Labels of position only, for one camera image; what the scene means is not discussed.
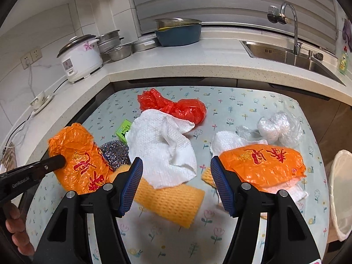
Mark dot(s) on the steel basin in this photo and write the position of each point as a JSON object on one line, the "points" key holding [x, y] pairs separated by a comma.
{"points": [[170, 22]]}

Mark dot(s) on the steel tray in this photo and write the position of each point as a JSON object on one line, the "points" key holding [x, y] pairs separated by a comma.
{"points": [[144, 45]]}

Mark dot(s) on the large yellow mesh cloth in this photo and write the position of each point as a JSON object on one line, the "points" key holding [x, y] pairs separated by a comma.
{"points": [[170, 198]]}

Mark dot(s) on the sink soap dispenser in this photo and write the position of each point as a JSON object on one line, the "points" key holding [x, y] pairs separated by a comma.
{"points": [[310, 55]]}

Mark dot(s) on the white power strip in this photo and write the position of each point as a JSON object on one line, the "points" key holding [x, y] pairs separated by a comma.
{"points": [[41, 103]]}

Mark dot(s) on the steel wool scourer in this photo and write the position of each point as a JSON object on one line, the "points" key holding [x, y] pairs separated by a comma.
{"points": [[115, 152]]}

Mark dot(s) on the steel bowl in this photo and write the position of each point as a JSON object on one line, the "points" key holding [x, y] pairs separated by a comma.
{"points": [[119, 52]]}

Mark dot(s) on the red plastic bag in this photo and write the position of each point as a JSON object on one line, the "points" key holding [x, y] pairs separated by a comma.
{"points": [[187, 110]]}

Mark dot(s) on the steel sink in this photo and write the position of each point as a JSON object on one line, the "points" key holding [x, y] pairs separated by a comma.
{"points": [[275, 52]]}

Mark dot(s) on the purple cloth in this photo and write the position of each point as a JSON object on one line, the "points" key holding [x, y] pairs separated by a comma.
{"points": [[347, 33]]}

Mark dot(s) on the white wall socket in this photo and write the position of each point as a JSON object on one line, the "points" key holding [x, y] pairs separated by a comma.
{"points": [[35, 54], [26, 60]]}

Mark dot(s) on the large white paper towel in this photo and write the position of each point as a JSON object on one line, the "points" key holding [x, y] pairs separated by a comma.
{"points": [[159, 143]]}

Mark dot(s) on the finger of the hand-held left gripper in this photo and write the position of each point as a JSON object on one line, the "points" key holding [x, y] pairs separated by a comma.
{"points": [[49, 165]]}

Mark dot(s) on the small yellow mesh cloth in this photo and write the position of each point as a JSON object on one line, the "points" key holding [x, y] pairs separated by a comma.
{"points": [[206, 177]]}

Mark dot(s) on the white rice cooker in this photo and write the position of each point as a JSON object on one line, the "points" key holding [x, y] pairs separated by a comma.
{"points": [[82, 60]]}

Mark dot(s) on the green dish soap bottle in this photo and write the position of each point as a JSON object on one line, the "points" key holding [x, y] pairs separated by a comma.
{"points": [[343, 63]]}

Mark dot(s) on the stacked steel pots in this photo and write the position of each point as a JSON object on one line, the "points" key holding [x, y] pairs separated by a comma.
{"points": [[108, 40]]}

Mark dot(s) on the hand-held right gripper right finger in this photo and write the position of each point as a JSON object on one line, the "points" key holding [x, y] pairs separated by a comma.
{"points": [[222, 187]]}

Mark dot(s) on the floral tablecloth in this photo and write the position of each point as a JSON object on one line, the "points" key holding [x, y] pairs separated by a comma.
{"points": [[233, 107]]}

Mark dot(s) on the dark scouring pad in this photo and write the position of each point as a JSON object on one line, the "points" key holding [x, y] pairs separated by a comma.
{"points": [[319, 56]]}

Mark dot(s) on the clear plastic bag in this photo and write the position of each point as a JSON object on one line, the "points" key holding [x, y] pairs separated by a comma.
{"points": [[277, 128]]}

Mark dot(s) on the blue basin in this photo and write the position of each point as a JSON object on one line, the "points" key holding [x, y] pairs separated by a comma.
{"points": [[178, 37]]}

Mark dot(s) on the small green box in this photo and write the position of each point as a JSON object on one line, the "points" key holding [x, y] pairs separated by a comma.
{"points": [[123, 130]]}

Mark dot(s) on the white trash bin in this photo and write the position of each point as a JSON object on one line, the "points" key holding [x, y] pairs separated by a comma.
{"points": [[341, 192]]}

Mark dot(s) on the grey window blind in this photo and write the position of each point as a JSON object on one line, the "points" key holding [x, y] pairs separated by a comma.
{"points": [[220, 0]]}

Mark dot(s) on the orange plastic bag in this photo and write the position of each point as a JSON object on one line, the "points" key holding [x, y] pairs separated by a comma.
{"points": [[77, 154], [261, 165]]}

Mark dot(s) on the chrome faucet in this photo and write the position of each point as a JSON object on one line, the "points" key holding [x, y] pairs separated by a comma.
{"points": [[296, 27]]}

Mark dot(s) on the small white paper towel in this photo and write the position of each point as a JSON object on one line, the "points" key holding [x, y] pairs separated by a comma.
{"points": [[295, 194], [225, 141]]}

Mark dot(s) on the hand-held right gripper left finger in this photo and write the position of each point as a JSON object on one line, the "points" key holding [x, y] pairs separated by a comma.
{"points": [[132, 187]]}

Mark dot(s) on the person's left hand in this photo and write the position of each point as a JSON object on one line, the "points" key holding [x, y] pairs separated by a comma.
{"points": [[18, 231]]}

